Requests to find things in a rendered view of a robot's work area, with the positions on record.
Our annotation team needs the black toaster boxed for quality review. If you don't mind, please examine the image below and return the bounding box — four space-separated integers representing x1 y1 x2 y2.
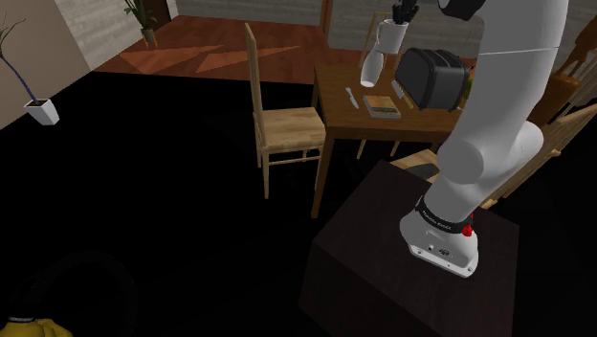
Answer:
394 47 472 113

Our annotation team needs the brown and green book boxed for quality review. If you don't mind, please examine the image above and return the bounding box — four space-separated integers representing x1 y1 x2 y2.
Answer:
362 94 403 120

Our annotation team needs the small silver knife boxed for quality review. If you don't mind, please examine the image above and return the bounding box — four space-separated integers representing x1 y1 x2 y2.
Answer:
344 86 361 110

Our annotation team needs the brown wooden table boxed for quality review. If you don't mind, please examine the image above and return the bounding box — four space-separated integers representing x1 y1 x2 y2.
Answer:
309 63 470 219

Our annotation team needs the orange brown wooden chair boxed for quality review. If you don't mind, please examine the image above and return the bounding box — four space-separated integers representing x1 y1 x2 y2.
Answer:
526 13 597 128

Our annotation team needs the dark robot stand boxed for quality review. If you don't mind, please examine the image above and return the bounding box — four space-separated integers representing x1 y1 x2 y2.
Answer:
298 159 521 337

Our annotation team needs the green plant in grey pot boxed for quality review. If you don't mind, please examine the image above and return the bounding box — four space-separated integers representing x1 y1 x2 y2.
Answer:
122 0 160 49

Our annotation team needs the plant in white square pot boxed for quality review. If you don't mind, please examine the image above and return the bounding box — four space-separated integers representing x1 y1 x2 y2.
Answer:
0 13 61 127

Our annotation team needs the wooden handled knife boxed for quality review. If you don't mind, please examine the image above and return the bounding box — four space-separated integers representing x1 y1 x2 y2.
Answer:
390 79 415 110

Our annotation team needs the yellow vacuum cleaner black hose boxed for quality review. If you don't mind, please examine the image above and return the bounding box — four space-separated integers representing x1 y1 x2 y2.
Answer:
0 249 140 337

